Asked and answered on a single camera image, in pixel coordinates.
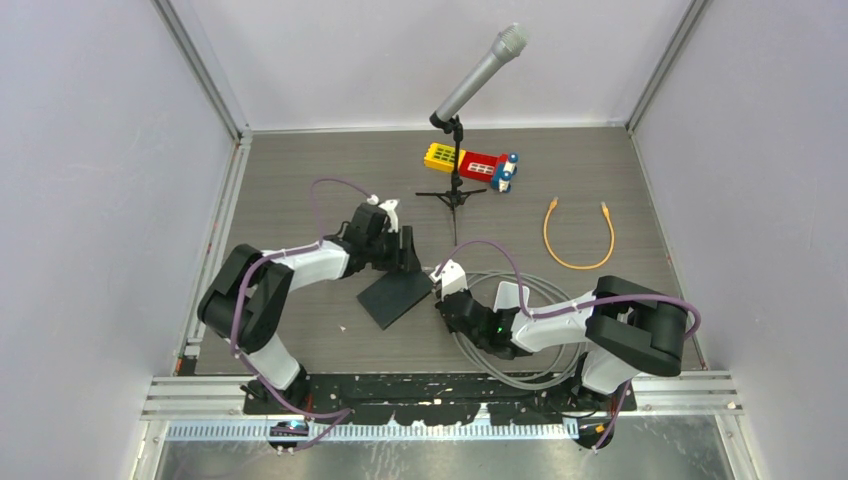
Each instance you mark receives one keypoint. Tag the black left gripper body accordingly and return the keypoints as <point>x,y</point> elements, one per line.
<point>387,253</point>

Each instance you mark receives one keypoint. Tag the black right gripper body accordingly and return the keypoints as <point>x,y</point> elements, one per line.
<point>479,338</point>

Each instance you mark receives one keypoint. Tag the black network switch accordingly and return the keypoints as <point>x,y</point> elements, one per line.
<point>393,295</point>

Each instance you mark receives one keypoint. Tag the white network switch box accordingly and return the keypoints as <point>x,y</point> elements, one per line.
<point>510,295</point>

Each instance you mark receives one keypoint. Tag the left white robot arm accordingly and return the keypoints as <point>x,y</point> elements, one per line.
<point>245,300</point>

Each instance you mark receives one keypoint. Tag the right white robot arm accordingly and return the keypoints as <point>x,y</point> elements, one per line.
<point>633,330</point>

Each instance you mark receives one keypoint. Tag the black microphone tripod stand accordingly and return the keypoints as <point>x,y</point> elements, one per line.
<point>454,197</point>

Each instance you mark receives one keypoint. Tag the colourful toy block vehicle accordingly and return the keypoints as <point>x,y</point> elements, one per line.
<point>496,171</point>

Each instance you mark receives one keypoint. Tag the grey handheld microphone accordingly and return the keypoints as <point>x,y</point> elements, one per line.
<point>507,46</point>

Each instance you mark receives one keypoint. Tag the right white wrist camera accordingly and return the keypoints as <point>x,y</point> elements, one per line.
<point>448,278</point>

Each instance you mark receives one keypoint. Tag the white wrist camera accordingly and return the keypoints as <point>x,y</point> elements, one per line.
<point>448,278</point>
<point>390,208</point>

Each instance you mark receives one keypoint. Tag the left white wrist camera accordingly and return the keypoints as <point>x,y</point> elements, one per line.
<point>390,208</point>

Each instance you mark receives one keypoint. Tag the slotted cable duct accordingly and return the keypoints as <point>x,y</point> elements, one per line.
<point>300,431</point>

